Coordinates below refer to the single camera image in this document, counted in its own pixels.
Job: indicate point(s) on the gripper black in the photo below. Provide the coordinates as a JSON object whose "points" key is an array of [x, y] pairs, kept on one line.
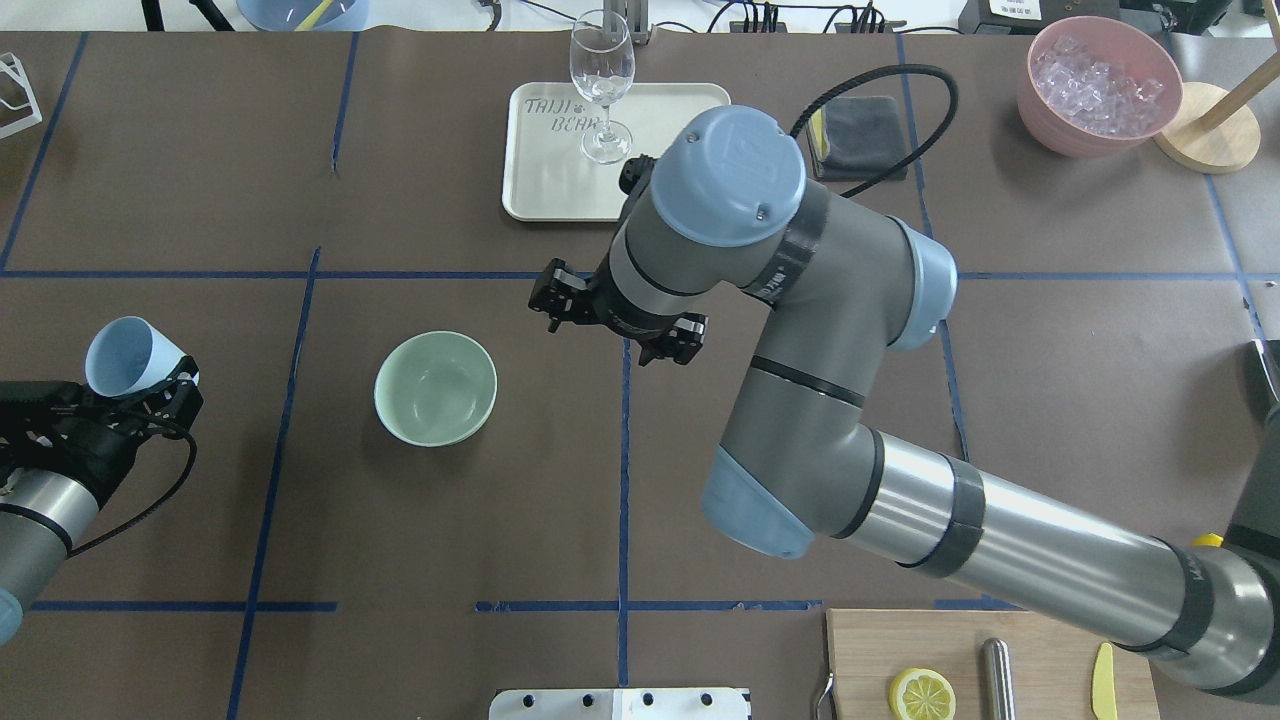
{"points": [[88, 447], [560, 293]]}

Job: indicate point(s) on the light blue plastic cup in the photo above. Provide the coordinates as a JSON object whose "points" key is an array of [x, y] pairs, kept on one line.
{"points": [[128, 355]]}

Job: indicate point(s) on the green ceramic bowl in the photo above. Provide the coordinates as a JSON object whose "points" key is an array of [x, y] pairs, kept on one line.
{"points": [[436, 389]]}

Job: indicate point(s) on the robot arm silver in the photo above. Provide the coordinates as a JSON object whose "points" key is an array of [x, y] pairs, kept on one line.
{"points": [[44, 516], [729, 202]]}

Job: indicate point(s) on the blue bowl with fork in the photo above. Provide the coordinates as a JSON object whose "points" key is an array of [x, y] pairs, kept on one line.
{"points": [[287, 16]]}

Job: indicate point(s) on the pink bowl of ice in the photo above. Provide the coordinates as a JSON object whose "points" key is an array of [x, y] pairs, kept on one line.
{"points": [[1093, 87]]}

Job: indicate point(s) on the cream bear tray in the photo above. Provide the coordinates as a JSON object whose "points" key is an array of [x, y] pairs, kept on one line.
{"points": [[547, 177]]}

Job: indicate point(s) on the clear wine glass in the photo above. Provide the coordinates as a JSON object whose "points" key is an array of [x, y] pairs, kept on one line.
{"points": [[602, 69]]}

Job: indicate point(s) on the half lemon slice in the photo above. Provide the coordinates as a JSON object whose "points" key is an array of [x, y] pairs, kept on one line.
{"points": [[921, 693]]}

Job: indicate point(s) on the silver metal cylinder tool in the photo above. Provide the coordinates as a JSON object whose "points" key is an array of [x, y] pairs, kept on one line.
{"points": [[997, 664]]}

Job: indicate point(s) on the wooden cutting board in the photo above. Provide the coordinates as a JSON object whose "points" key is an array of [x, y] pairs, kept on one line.
{"points": [[1050, 665]]}

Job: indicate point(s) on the yellow plastic knife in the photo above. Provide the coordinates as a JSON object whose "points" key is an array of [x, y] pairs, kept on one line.
{"points": [[1103, 688]]}

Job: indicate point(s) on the wooden stand with carton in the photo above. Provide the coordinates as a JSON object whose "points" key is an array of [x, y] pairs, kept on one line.
{"points": [[1214, 131]]}

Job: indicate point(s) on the yellow lemon large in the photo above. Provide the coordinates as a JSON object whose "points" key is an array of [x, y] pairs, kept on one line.
{"points": [[1208, 540]]}

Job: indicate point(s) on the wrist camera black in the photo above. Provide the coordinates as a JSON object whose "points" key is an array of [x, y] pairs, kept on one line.
{"points": [[635, 173]]}

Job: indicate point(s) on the white wire cup rack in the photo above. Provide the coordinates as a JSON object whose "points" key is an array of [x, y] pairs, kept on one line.
{"points": [[19, 105]]}

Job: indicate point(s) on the black camera tripod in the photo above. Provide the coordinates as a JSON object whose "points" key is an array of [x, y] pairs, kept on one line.
{"points": [[161, 16]]}

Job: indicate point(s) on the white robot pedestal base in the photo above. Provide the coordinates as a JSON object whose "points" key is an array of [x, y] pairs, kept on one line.
{"points": [[623, 703]]}

